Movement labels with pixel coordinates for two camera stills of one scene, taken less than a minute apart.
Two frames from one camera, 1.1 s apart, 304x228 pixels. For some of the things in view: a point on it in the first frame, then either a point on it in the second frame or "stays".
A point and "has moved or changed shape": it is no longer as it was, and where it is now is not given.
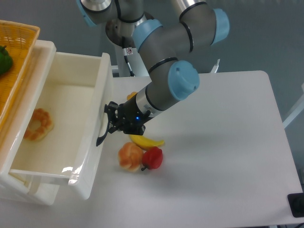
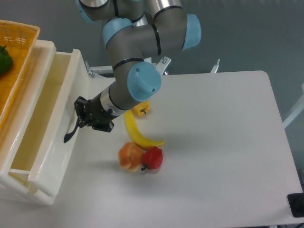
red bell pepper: [152, 158] stays
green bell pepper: [6, 61] stays
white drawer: [59, 133] has moved or changed shape
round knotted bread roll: [130, 156] stays
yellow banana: [145, 142] stays
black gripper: [131, 118] -> [96, 117]
